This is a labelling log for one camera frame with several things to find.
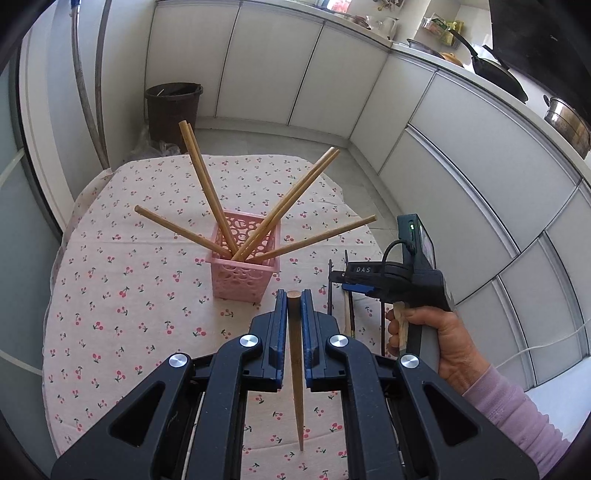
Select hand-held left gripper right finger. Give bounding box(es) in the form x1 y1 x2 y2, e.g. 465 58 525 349
300 288 539 480

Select wall rack with bottles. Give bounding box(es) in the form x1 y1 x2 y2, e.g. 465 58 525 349
421 12 465 48

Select grey hose with blue end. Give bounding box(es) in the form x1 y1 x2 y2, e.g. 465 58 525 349
68 0 105 171

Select person's right hand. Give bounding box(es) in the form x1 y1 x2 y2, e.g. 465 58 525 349
385 305 494 397

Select white kitchen cabinets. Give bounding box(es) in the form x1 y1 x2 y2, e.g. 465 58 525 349
143 0 591 393

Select group of wooden chopsticks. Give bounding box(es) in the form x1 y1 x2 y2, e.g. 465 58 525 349
134 120 378 278

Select black wok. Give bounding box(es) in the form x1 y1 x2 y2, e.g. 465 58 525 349
447 28 530 104

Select black cable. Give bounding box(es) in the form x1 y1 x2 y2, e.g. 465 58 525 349
382 239 414 265

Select pink perforated plastic basket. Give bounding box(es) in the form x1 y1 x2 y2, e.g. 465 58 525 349
206 208 282 304

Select brown trash bin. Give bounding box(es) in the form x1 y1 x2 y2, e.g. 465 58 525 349
144 82 204 142

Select grey hose with black end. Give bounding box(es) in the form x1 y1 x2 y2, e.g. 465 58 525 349
95 0 114 169

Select cherry print tablecloth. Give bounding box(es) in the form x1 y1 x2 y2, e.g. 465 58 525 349
41 154 403 480

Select black range hood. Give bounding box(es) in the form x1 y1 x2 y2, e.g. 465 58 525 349
488 0 591 110

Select person's right forearm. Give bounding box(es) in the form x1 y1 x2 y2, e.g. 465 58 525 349
461 361 574 480

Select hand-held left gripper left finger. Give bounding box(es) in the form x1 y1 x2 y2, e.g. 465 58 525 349
51 288 289 480

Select white kettle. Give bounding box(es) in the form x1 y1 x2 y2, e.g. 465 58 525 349
373 16 400 41

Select white cable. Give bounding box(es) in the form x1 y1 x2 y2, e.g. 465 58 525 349
493 318 591 367

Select steel stock pot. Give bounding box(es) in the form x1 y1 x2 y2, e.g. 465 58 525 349
543 95 591 158

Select clear plastic bag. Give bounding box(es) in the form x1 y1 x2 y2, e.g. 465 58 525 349
131 131 182 161

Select frosted glass sliding door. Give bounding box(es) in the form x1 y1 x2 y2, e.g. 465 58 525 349
0 41 63 416

